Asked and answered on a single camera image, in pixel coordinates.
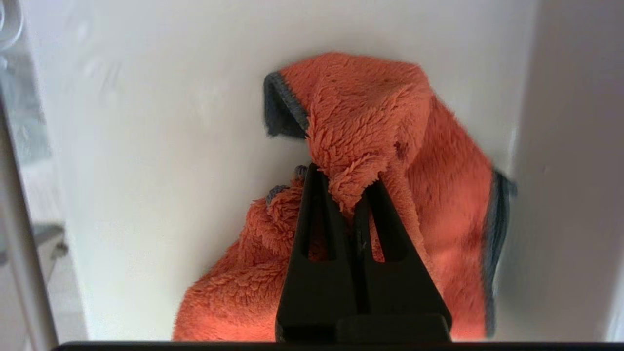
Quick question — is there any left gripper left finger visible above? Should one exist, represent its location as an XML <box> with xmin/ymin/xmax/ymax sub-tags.
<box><xmin>275</xmin><ymin>163</ymin><xmax>362</xmax><ymax>343</ymax></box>

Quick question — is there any orange towel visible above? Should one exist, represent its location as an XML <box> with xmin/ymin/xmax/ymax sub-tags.
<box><xmin>172</xmin><ymin>51</ymin><xmax>518</xmax><ymax>342</ymax></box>

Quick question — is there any plastic wrapped water bottle pack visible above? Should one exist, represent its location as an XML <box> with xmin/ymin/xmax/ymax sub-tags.
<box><xmin>0</xmin><ymin>49</ymin><xmax>53</xmax><ymax>165</ymax></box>

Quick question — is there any beige sink basin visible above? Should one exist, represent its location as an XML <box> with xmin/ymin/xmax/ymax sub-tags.
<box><xmin>492</xmin><ymin>0</ymin><xmax>624</xmax><ymax>342</ymax></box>

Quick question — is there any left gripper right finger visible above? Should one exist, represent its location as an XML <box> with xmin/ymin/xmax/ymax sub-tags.
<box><xmin>352</xmin><ymin>178</ymin><xmax>452</xmax><ymax>320</ymax></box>

